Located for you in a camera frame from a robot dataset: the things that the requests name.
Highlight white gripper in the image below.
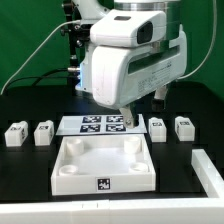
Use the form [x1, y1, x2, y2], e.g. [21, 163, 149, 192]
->
[92, 26, 187, 129]

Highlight white square tabletop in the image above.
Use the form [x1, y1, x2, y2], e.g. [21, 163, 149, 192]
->
[51, 134, 156, 196]

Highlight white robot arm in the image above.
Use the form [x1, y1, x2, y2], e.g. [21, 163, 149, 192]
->
[72, 0, 187, 128]

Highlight white marker sheet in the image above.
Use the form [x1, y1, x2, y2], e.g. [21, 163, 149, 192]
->
[56, 115, 147, 136]

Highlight white L-shaped fence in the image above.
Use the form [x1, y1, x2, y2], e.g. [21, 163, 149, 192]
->
[0, 149, 224, 224]

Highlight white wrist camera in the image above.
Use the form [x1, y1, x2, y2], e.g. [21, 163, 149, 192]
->
[90, 10, 167, 48]

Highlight black cables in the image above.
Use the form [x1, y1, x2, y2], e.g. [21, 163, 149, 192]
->
[3, 68, 79, 91]

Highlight white cable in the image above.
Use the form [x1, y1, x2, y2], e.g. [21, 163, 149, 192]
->
[0, 19, 83, 96]

